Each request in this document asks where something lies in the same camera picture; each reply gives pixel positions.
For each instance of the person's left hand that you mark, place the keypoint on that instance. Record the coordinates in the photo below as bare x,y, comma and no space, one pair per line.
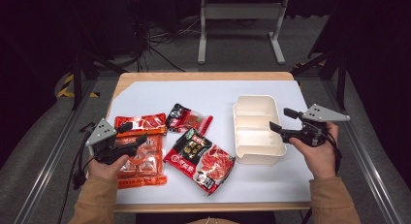
105,170

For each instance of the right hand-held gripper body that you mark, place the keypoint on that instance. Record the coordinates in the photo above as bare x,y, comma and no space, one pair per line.
315,127

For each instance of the wooden table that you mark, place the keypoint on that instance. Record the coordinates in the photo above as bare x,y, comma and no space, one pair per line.
194,76

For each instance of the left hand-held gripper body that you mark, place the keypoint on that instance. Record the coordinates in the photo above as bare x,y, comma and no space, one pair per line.
105,149

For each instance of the person's right hand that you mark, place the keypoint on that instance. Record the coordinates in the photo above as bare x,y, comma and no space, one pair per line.
318,159

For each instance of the small red black packet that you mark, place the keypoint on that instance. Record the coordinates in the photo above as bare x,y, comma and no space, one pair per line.
189,119

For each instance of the white divided plastic box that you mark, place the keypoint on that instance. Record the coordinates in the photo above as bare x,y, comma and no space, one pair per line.
255,120

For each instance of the large red black packet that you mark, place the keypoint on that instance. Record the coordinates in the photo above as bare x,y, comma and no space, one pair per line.
200,159

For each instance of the white metal stand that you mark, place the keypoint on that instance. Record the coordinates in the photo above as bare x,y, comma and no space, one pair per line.
239,11

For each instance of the white table mat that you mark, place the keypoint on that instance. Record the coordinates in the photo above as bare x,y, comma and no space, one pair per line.
194,91

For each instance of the yellow black hazard tape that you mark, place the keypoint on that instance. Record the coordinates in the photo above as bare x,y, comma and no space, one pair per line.
64,88

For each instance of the aluminium rail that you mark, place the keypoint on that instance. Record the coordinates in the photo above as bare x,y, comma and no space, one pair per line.
48,166
365,159

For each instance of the orange packet of cubes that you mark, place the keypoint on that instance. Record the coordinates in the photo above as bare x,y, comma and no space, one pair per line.
148,159

